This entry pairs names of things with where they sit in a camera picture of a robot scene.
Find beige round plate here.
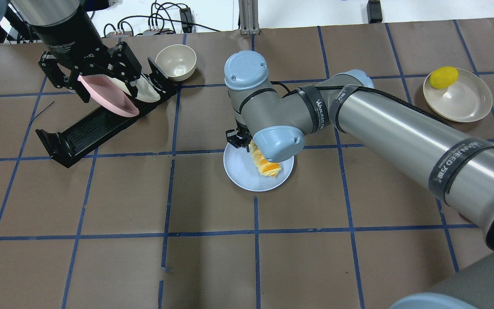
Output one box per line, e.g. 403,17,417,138
423,68,494,123

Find black cable bundle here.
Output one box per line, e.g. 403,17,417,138
103,1,222,38

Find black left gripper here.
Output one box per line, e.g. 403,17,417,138
29,11,142,103

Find blue plate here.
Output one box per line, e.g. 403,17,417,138
223,143,295,192

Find black power adapter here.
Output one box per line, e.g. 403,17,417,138
366,0,383,24

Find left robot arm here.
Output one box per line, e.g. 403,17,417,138
0,0,141,102

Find black dish rack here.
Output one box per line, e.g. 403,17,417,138
35,58,177,168

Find yellow lemon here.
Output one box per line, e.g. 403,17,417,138
428,66,459,89

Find striped bread loaf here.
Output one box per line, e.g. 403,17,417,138
248,139,282,178

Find aluminium frame post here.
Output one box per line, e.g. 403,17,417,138
238,0,260,35

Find white plate in rack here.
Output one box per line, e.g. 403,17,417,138
112,74,161,103

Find beige bowl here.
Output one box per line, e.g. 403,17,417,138
155,44,197,82

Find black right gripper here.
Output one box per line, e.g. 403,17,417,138
226,122,253,153

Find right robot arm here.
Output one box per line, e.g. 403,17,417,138
224,50,494,309

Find pink plate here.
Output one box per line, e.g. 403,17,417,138
77,75,140,118

